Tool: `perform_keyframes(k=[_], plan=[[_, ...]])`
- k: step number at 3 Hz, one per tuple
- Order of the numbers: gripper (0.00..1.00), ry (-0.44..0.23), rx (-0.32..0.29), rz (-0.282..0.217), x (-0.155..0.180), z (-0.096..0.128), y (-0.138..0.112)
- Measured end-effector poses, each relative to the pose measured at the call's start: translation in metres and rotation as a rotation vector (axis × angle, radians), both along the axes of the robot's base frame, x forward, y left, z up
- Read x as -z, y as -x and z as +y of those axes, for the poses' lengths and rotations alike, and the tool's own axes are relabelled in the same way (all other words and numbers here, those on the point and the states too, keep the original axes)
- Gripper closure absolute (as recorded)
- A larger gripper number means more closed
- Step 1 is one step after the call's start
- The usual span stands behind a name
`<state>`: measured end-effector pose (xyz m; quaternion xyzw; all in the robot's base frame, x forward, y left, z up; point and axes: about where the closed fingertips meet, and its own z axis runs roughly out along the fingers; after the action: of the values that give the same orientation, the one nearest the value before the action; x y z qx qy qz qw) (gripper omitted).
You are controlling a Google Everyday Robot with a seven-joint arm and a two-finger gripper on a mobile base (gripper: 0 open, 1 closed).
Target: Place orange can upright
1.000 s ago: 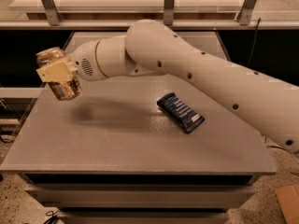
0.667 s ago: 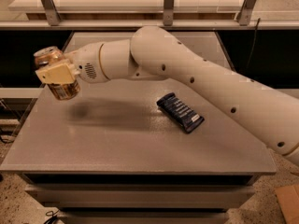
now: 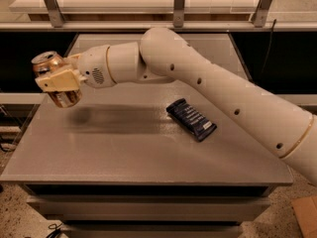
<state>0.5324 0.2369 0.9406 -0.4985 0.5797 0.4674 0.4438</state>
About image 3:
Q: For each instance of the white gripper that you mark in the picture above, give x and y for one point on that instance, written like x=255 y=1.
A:
x=93 y=65

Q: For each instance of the orange soda can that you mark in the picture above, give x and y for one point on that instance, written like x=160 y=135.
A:
x=57 y=77

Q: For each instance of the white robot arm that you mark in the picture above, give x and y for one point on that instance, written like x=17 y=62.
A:
x=163 y=56

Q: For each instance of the grey table cabinet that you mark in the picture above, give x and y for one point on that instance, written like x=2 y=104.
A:
x=116 y=164

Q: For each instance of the blue snack bar wrapper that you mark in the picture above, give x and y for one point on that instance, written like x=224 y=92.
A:
x=191 y=119

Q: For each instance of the cardboard box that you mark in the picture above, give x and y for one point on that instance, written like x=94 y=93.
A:
x=305 y=209

